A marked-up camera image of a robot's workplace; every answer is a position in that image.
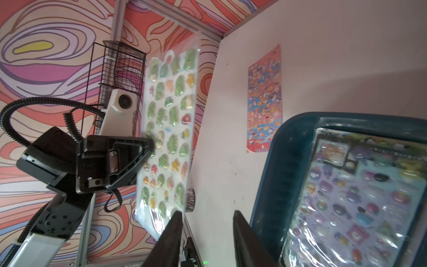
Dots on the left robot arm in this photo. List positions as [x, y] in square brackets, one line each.
[50, 227]

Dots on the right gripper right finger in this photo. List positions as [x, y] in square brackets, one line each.
[249, 251]

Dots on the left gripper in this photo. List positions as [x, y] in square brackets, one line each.
[95, 164]

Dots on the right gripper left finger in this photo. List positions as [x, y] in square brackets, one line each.
[166, 252]

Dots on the purple dark-edged sticker sheet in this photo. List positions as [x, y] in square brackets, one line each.
[359, 202]

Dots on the cup of pencils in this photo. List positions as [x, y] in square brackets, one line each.
[190, 200]

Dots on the red blue sticker sheet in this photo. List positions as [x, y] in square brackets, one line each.
[264, 101]

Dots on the teal storage box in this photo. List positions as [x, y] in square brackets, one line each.
[287, 162]

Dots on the left black wire basket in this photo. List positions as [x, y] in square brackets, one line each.
[115, 65]

